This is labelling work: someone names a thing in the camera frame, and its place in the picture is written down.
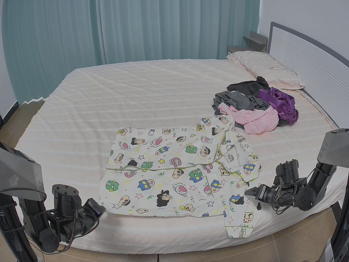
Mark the black garment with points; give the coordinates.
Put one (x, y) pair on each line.
(245, 87)

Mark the grey bedside table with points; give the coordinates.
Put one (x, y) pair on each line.
(252, 41)

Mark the purple satin garment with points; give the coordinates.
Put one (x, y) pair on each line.
(278, 102)

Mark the pink garment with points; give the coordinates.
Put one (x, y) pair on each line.
(256, 121)

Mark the white printed pyjama top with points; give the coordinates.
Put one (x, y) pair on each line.
(169, 173)

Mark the grey garment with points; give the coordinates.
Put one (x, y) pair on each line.
(234, 100)

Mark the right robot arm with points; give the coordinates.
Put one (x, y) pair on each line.
(331, 149)

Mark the bed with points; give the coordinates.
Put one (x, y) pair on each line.
(136, 91)

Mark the pale pink pillow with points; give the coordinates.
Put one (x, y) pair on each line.
(267, 67)

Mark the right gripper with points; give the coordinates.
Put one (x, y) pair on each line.
(266, 194)

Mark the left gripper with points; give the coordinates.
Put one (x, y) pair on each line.
(92, 211)

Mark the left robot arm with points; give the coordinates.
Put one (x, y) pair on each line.
(19, 170)

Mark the blue-green curtain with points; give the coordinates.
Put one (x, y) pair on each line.
(49, 37)
(177, 20)

